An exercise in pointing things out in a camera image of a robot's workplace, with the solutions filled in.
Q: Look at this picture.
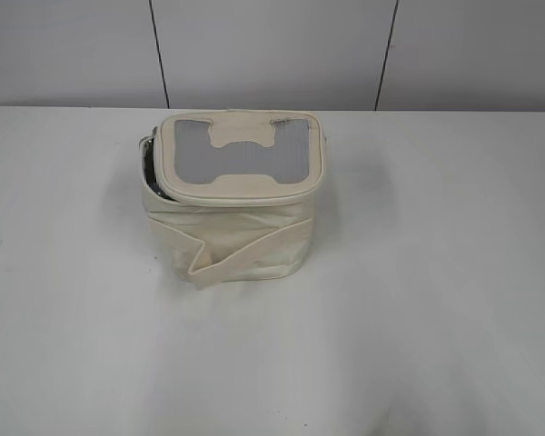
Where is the cream fabric zipper bag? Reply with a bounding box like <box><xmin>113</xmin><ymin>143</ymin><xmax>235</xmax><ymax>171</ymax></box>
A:
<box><xmin>139</xmin><ymin>110</ymin><xmax>326</xmax><ymax>289</ymax></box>

